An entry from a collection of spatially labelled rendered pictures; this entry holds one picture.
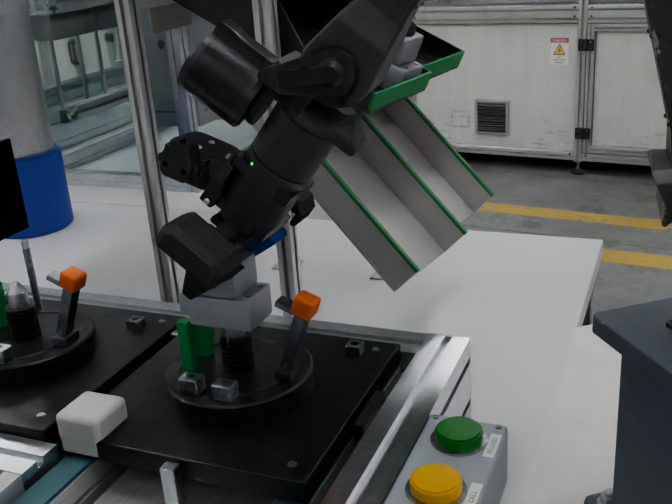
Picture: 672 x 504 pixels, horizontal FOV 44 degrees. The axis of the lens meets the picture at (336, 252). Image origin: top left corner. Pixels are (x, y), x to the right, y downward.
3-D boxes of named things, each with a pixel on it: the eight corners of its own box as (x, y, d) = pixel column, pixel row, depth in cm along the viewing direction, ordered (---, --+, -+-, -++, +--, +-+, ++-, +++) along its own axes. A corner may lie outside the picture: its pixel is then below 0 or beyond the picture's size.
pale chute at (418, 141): (473, 213, 116) (495, 194, 113) (431, 245, 106) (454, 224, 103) (342, 64, 119) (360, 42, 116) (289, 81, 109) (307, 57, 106)
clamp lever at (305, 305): (302, 364, 77) (322, 296, 74) (293, 374, 76) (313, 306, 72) (268, 347, 78) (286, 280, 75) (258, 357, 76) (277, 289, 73)
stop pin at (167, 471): (187, 502, 71) (180, 462, 69) (179, 511, 70) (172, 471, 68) (173, 499, 71) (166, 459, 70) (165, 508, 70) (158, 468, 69)
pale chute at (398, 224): (444, 252, 103) (468, 231, 100) (393, 293, 93) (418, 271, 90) (298, 84, 106) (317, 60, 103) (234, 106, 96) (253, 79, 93)
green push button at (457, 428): (487, 438, 72) (487, 419, 71) (476, 465, 69) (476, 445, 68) (442, 431, 73) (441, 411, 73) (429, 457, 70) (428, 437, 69)
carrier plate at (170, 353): (401, 360, 86) (400, 342, 85) (306, 505, 66) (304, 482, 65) (200, 333, 95) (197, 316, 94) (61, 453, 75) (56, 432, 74)
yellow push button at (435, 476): (467, 487, 66) (467, 466, 65) (454, 520, 63) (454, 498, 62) (419, 478, 67) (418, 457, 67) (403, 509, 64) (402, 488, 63)
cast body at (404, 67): (415, 89, 95) (437, 32, 91) (396, 96, 92) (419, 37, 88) (356, 56, 98) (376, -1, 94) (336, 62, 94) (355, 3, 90)
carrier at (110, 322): (188, 332, 96) (173, 229, 91) (47, 450, 75) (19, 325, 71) (23, 310, 105) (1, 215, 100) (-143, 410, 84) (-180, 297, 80)
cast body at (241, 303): (273, 312, 78) (266, 241, 75) (251, 333, 74) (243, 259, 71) (195, 302, 81) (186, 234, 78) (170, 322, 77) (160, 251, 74)
